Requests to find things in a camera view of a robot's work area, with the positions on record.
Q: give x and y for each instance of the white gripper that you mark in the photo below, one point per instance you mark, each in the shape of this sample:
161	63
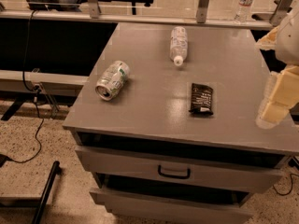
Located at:
289	42

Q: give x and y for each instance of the black rxbar chocolate wrapper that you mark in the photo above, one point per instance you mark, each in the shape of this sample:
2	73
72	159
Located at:
201	99

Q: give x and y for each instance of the upright water bottle background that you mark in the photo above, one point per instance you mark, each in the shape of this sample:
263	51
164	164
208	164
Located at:
243	10

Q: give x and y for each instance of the clear plastic bottle lying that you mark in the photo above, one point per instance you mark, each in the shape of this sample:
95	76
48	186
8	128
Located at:
178	46

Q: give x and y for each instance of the grey drawer cabinet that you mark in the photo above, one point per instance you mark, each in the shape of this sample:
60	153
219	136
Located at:
151	113

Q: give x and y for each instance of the crushed green soda can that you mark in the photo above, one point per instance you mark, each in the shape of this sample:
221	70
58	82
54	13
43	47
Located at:
112	80

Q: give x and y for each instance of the upper grey drawer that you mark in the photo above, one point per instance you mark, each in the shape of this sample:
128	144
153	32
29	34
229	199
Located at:
217	175

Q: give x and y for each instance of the grey drawer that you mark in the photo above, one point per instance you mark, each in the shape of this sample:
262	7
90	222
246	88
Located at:
217	175
166	209

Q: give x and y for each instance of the lower grey drawer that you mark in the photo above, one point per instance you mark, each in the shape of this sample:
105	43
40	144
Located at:
166	209

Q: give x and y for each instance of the black metal floor leg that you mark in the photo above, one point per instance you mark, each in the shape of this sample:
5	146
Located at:
54	171

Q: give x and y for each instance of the black drawer handle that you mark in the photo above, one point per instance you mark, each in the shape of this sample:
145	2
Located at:
182	175

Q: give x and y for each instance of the grey metal rail frame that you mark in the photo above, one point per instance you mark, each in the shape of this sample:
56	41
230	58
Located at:
217	13

